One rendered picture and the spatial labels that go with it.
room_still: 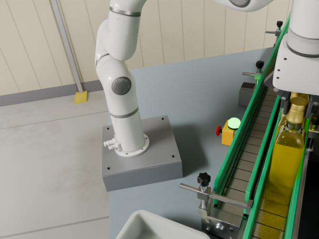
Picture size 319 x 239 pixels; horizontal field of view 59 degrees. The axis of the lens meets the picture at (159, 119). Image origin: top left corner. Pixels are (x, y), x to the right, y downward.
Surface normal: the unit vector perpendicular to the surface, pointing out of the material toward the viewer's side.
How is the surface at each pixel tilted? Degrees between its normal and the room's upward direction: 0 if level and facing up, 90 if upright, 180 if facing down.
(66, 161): 0
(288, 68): 106
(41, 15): 90
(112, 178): 90
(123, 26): 86
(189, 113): 0
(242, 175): 0
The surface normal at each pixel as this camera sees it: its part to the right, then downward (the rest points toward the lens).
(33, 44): 0.15, 0.57
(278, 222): -0.10, -0.80
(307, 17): -0.65, 0.67
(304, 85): -0.37, 0.82
